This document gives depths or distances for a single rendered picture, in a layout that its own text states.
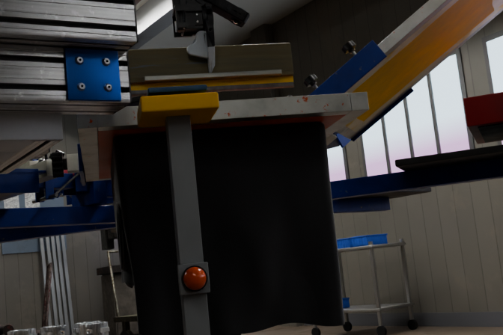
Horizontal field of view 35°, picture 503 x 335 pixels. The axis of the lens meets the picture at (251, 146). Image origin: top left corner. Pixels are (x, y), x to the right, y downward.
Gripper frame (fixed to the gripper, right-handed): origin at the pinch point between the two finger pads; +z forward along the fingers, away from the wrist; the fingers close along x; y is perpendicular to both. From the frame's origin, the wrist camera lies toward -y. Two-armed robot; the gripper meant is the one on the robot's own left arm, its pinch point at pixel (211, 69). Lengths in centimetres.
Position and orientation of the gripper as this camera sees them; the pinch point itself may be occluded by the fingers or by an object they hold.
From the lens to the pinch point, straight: 173.7
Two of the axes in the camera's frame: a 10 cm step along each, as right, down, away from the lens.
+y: -9.8, 0.7, -2.0
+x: 1.8, -1.7, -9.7
